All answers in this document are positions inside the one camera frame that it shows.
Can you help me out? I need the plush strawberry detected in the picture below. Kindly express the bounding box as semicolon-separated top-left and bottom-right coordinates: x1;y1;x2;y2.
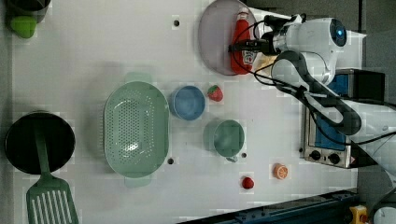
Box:
207;85;223;102

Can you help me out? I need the black cylinder cup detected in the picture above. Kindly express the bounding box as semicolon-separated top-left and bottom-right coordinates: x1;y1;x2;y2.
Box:
7;0;51;23

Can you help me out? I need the blue bowl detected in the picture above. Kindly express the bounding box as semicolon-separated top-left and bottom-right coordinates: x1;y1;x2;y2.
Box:
169;86;205;121

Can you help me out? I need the black cable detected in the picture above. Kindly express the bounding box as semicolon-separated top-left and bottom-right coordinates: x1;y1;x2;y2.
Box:
230;12;396;147

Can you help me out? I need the green plush pear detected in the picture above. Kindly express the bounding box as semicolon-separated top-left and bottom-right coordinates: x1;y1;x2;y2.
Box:
10;16;37;38

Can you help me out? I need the red plush ketchup bottle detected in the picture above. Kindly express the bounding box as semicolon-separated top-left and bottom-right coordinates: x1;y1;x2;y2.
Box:
230;7;256;75

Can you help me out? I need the green slotted spatula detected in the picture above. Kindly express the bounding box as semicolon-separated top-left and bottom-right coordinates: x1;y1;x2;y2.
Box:
26;125;79;224

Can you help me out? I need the plush peeled banana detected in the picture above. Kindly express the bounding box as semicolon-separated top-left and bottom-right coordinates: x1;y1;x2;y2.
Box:
253;54;276;76

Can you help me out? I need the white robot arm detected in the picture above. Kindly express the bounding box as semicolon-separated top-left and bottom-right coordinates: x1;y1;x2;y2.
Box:
228;15;396;180

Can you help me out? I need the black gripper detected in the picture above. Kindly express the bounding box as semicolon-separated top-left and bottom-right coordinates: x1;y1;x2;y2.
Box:
228;32;279;56

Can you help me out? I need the toaster oven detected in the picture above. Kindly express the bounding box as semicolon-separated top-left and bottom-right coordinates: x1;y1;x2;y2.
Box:
300;68;385;169

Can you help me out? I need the green mug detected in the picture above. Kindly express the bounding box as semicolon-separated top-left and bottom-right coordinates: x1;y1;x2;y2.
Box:
203;119;245;162

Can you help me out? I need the yellow emergency stop button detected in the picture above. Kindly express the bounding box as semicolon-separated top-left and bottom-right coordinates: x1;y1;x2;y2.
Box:
349;205;369;224

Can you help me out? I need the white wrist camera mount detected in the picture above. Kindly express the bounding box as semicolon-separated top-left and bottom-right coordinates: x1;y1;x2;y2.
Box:
262;13;306;54

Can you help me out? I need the grey round plate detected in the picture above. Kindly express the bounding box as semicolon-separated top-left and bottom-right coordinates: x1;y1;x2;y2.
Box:
197;0;259;76

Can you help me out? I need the black frying pan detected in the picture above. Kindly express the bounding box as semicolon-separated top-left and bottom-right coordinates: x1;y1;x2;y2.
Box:
5;111;76;175

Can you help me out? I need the small red plush tomato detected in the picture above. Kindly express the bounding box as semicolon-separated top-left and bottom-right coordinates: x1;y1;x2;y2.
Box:
242;176;254;189

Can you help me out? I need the green colander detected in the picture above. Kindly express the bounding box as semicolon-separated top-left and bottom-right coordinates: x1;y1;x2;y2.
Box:
104;73;170;188

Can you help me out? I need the plush orange slice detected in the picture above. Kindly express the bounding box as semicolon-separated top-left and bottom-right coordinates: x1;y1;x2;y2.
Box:
273;163;289;180

